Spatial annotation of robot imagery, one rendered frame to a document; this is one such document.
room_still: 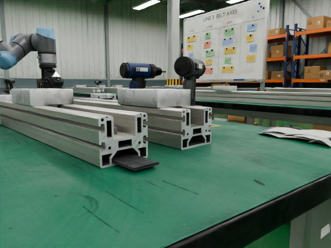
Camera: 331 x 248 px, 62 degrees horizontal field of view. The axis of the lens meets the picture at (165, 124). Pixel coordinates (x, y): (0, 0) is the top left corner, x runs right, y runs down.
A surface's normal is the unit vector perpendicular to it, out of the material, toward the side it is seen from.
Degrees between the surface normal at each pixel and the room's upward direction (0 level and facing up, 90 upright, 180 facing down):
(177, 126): 90
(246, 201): 0
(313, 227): 90
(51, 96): 90
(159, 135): 90
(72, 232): 0
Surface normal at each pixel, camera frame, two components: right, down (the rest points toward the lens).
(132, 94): -0.73, 0.10
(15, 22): 0.61, 0.11
